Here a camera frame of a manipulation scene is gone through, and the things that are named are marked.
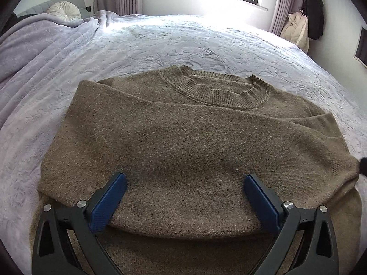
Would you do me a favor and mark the brown knitted sweater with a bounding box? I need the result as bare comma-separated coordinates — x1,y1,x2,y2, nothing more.
38,66,362,274

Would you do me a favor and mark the lavender embossed bedspread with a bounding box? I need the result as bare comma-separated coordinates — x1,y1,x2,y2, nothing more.
1,15,366,274

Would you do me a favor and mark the black wall screen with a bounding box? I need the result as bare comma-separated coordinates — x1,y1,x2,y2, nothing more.
354,27,367,68

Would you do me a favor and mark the right mauve curtain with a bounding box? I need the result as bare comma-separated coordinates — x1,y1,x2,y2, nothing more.
269,0,294,36

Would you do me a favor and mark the round cream cushion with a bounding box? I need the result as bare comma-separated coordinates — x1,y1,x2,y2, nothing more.
47,1,81,22

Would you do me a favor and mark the beige hanging coat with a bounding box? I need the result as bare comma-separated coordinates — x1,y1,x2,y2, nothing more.
280,12,309,53

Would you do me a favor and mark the black hanging garment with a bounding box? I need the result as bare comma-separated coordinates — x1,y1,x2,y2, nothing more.
301,0,325,40

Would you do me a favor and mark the lilac folded blanket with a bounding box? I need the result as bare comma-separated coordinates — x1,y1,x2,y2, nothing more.
1,11,119,81

